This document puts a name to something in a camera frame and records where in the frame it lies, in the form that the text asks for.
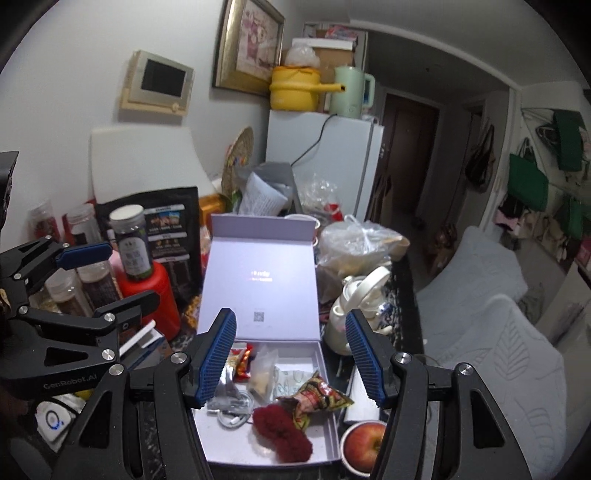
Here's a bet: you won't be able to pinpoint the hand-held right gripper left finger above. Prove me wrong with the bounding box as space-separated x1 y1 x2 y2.
51 308 238 480

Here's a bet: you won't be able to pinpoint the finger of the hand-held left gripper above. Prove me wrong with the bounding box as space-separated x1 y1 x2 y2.
0 236 113 305
18 291 161 337

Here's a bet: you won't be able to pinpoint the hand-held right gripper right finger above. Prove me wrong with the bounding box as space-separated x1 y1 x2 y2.
346 310 532 480

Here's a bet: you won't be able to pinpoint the red gold snack packet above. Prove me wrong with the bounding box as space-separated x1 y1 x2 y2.
231 344 255 382

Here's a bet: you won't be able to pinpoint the silver sachet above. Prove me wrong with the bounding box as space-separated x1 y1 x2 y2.
208 351 253 412

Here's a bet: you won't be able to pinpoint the clear plastic bag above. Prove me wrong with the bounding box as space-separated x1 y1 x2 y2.
249 346 278 402

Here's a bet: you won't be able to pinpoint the crinkled red yellow snack packet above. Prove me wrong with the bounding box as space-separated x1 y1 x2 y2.
277 371 354 430

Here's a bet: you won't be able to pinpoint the white cable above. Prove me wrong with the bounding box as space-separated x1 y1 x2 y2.
217 397 255 428

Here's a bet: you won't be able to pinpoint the white patterned mask packet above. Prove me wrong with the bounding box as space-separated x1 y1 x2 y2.
272 364 315 398

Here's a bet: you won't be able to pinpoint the lavender gift box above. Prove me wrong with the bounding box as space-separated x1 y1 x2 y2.
193 213 343 467

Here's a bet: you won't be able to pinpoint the red fluffy plush charm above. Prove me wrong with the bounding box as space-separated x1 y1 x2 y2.
252 402 313 463

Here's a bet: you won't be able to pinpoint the red bottle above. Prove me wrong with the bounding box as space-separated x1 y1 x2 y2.
115 261 182 340

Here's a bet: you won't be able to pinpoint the blue white box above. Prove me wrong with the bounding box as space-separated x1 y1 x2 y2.
119 320 165 366

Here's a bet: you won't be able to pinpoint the group of clear food jars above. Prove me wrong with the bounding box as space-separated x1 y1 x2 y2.
28 199 154 317

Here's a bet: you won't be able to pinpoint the white roll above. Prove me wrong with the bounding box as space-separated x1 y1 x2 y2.
344 369 387 424

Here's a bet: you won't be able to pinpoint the yellow waffle snack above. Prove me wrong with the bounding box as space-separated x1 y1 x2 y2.
182 295 204 329

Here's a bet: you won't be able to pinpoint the white round device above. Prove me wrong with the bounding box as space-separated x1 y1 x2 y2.
37 399 77 451

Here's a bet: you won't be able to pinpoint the black pouch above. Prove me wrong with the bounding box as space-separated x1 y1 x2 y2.
95 186 204 315

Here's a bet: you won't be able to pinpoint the red apple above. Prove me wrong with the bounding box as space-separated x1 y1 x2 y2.
345 422 387 472

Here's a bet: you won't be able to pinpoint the small dark bowl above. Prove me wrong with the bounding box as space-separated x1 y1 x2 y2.
339 421 389 476

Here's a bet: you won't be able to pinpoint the orange packet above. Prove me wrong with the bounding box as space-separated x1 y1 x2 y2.
198 195 230 241

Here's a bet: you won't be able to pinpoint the plastic bag of food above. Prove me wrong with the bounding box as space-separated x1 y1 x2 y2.
318 215 410 278

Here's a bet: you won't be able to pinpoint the grey quilted chair cover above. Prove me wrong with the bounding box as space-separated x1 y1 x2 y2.
425 295 581 480
416 226 530 325

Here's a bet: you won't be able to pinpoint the red white cup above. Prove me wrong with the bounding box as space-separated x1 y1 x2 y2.
284 213 322 246

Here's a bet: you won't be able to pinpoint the clear bag of snacks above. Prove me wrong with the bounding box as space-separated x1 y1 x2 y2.
298 173 343 218

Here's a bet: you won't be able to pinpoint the grey bag with papers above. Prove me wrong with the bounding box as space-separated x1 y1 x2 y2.
240 161 297 217

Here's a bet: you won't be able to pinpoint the round woven mat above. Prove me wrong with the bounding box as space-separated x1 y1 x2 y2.
222 127 255 195

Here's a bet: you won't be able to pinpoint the pink bag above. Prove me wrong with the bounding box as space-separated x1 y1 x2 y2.
496 208 523 232

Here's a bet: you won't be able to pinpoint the white fridge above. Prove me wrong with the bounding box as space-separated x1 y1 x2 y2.
265 110 385 223

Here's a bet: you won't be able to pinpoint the dark door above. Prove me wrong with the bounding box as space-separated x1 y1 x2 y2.
383 92 440 218

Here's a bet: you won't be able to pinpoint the hanging dark bags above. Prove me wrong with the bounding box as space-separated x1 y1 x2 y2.
465 124 496 193

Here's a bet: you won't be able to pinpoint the green tote bag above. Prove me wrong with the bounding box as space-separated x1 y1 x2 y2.
508 154 550 211
566 196 585 239
553 110 585 172

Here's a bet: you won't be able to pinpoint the yellow pot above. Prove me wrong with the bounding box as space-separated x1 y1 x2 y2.
270 66 345 112

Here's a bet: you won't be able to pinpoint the framed picture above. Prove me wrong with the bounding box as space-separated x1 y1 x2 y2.
212 0 286 96

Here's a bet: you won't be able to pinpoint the pale green kettle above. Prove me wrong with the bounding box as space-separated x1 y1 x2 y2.
329 66 376 119

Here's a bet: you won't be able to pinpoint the clear bag on pot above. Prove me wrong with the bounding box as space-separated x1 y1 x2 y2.
286 44 320 68

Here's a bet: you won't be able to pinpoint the cardboard box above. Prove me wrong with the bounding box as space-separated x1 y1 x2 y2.
291 37 356 75

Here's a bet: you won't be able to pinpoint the wall intercom panel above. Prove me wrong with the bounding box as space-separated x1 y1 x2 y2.
121 51 195 126

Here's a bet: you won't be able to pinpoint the black power cord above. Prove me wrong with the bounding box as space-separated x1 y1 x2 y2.
290 113 336 165

